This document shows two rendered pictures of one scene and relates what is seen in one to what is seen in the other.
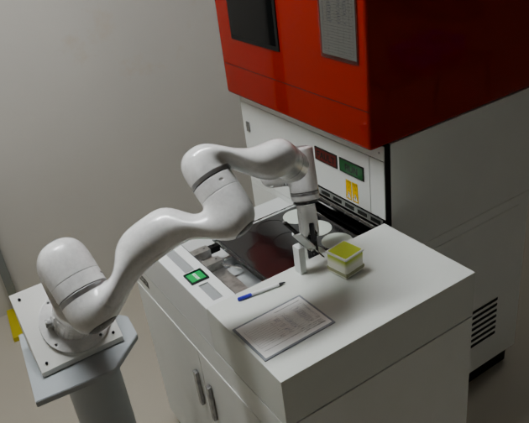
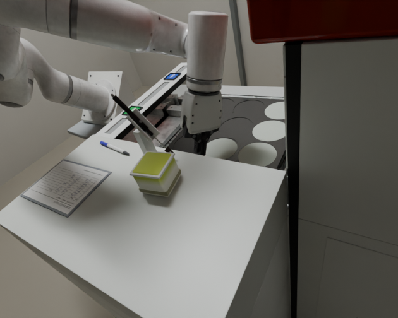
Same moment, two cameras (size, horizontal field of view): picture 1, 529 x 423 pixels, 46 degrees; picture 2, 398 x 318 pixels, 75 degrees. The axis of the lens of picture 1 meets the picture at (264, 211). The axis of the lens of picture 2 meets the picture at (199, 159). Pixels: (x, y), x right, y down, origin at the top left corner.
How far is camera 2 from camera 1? 1.62 m
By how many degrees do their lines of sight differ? 58
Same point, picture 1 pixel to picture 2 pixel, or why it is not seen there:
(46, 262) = not seen: outside the picture
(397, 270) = (175, 233)
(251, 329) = (62, 168)
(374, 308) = (91, 241)
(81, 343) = (96, 115)
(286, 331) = (56, 189)
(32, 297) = (95, 77)
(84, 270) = not seen: outside the picture
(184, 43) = not seen: outside the picture
